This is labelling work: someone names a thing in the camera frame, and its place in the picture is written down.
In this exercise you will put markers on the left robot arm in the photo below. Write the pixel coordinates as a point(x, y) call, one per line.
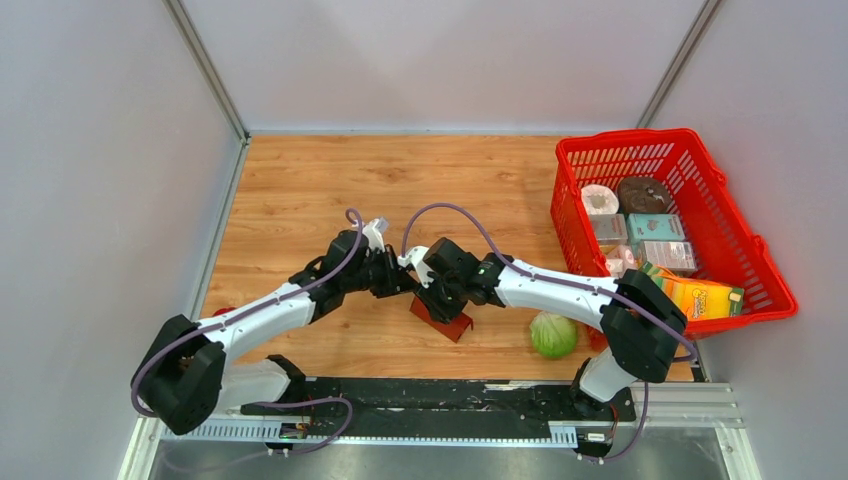
point(190, 371)

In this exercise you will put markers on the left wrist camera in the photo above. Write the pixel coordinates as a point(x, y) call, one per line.
point(374, 232)

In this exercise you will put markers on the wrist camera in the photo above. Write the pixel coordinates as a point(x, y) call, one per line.
point(414, 260)
point(374, 232)

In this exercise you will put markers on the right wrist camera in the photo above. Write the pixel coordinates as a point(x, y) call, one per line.
point(414, 260)

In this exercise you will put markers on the pink white packet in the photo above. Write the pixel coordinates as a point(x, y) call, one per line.
point(620, 259)

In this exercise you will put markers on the red plastic shopping basket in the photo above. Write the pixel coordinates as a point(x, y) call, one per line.
point(726, 250)

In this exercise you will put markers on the white tissue roll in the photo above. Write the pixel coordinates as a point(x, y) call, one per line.
point(599, 200)

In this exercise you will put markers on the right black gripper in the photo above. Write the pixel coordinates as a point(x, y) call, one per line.
point(437, 310)

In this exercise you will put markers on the green cabbage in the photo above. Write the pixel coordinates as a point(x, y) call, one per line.
point(553, 336)

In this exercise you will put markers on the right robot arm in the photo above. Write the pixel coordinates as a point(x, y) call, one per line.
point(642, 326)

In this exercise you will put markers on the grey small box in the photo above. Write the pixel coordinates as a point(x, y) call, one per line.
point(609, 230)

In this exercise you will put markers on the teal carton box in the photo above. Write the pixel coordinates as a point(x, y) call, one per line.
point(654, 227)

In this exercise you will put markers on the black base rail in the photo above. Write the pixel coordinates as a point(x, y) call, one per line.
point(447, 411)

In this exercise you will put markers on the brown round package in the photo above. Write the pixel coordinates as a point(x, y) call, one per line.
point(643, 195)

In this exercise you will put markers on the pink white carton box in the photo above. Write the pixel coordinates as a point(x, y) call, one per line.
point(675, 256)

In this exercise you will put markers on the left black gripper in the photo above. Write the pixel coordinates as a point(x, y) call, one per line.
point(397, 280)

